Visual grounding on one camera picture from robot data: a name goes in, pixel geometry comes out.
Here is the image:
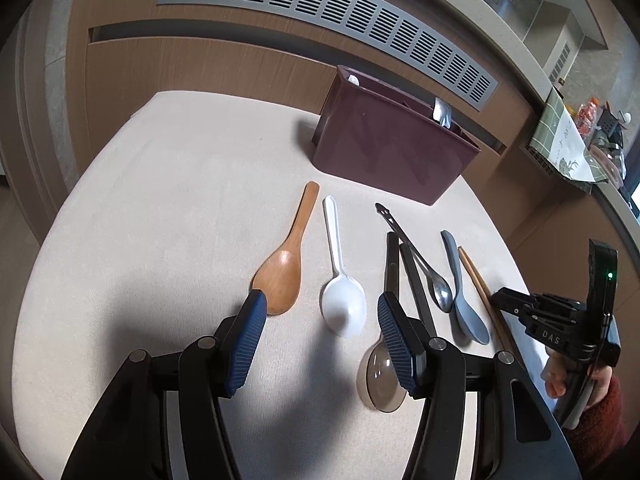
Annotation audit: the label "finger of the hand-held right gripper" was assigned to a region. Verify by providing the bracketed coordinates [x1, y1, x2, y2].
[500, 287, 543, 308]
[490, 296, 538, 333]

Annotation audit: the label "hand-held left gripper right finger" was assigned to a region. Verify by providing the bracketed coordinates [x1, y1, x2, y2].
[376, 291, 583, 480]

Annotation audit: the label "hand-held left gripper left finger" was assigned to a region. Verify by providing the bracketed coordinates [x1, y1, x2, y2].
[60, 290, 271, 480]

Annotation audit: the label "grey plastic spoon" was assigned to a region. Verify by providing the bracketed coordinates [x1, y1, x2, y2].
[440, 230, 491, 346]

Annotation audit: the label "brown ladle with black handle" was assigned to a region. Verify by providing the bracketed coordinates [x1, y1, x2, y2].
[357, 231, 408, 412]

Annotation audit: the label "black plastic utensil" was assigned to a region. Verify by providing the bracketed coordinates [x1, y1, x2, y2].
[399, 242, 437, 336]

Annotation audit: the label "white plastic spoon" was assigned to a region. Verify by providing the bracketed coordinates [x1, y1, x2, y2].
[320, 196, 367, 337]

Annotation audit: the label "metal spoon with slotted handle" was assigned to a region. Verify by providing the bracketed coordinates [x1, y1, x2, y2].
[375, 203, 454, 312]

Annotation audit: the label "wooden spoon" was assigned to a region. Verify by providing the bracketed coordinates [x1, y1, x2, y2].
[251, 181, 321, 316]

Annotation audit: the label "maroon plastic utensil holder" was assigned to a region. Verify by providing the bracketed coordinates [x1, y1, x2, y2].
[311, 64, 482, 207]

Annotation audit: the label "person's right forearm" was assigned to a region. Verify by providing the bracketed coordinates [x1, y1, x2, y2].
[565, 375, 633, 480]

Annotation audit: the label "person's right hand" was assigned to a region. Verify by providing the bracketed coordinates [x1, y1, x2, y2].
[540, 352, 615, 408]

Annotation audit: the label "small cabinet vent grille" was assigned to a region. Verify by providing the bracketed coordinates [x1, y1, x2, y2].
[522, 142, 556, 176]

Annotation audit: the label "pink plate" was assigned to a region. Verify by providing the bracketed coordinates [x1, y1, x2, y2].
[585, 145, 626, 186]

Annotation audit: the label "white paper with drawing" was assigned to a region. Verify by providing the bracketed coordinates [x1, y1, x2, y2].
[550, 107, 596, 183]

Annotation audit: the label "green checkered cloth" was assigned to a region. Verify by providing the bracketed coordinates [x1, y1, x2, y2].
[529, 87, 596, 196]

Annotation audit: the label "black box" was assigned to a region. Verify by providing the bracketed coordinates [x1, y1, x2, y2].
[597, 110, 626, 148]

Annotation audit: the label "orange packets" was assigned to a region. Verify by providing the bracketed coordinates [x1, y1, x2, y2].
[575, 97, 601, 133]

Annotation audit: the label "silver metal utensil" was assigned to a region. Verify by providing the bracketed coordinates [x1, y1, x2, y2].
[433, 96, 453, 128]

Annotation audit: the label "grey vent grille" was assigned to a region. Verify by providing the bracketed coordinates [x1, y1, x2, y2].
[157, 0, 500, 111]

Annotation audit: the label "white wall vent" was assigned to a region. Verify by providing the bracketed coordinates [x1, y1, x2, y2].
[547, 40, 573, 83]

